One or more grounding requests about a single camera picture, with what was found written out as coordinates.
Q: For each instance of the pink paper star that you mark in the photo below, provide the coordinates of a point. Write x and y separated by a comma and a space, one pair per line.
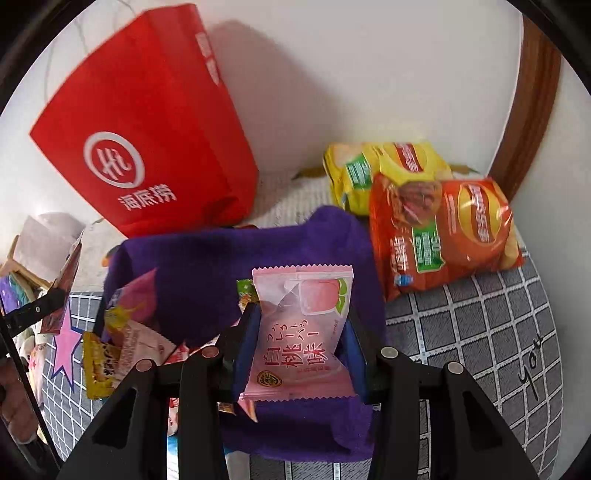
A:
67, 341

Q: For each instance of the white purple swirl snack packet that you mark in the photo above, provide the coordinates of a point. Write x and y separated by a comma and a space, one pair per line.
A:
143, 344

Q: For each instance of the pink peach snack packet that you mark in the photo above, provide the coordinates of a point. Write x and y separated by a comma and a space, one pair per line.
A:
295, 341

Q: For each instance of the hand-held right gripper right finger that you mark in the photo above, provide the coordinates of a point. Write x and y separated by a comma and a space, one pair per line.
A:
354, 355

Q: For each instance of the red paper bag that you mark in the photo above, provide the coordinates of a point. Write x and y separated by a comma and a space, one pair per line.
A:
161, 115

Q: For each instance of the brown wooden door frame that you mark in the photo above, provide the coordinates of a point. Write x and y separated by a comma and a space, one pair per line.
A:
531, 115

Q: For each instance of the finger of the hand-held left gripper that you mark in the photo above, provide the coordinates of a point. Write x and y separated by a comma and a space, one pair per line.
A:
37, 304

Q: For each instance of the yellow chips bag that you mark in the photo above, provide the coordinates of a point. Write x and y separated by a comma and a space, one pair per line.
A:
351, 184

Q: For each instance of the white paper bag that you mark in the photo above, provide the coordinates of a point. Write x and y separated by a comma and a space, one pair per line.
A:
46, 226

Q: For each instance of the green snack packet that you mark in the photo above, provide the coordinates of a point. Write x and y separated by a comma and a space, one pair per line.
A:
247, 290

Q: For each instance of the purple cloth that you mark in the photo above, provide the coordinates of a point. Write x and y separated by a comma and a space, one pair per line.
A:
207, 258

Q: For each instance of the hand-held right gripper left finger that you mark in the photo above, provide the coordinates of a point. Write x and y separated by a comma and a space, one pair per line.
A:
244, 355

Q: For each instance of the grey checked bedsheet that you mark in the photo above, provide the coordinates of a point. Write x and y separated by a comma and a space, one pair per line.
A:
461, 323

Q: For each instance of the orange chips bag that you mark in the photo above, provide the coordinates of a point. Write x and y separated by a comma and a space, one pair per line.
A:
452, 230

